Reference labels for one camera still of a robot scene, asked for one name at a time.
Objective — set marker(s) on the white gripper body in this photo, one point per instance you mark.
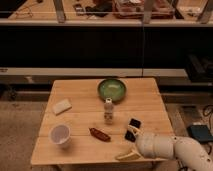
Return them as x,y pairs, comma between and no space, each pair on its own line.
151,145

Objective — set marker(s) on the beige sponge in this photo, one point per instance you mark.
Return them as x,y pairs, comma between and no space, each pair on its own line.
61,106

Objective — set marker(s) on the blue box on floor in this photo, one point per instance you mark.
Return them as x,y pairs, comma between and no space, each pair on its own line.
201,133

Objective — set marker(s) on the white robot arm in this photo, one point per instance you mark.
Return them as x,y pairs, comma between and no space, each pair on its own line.
188,151

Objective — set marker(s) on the small clear bottle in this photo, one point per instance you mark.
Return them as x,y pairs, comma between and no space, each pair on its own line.
108,111

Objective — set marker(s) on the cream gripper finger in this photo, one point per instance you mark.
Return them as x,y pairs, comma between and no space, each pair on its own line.
134,130
130,155

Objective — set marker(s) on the black smartphone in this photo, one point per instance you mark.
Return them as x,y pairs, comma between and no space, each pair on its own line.
129,136

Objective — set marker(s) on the green plate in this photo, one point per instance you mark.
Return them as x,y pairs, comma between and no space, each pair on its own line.
111,88

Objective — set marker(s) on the wooden table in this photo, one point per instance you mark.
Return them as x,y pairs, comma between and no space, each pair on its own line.
142,102

